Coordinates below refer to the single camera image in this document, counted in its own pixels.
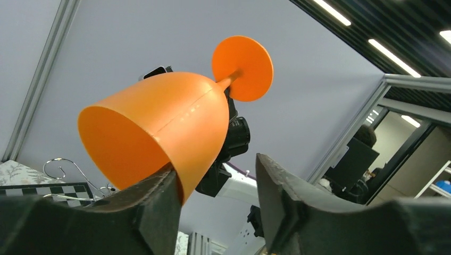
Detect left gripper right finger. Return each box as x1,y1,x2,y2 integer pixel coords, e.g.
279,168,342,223
255,154,450,254

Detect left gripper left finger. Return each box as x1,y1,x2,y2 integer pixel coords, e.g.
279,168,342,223
1,164,181,254

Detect orange wine glass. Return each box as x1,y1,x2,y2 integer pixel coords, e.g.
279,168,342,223
78,36,274,203

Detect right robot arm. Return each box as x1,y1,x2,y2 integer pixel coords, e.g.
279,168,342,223
196,87,265,254

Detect chrome wine glass rack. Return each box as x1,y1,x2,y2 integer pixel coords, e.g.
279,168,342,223
42,157,118,203

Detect black white checkerboard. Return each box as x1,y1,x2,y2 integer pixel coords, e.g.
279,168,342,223
1,182,94,207

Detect person at monitor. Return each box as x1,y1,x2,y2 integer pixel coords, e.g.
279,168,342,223
315,124,381,206

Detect floral tablecloth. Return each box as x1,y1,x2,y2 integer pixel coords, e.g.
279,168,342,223
1,160,64,186

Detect ceiling light strips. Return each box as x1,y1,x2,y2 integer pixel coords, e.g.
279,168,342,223
312,0,451,129

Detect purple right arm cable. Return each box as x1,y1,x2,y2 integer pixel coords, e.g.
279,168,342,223
225,161,247,173

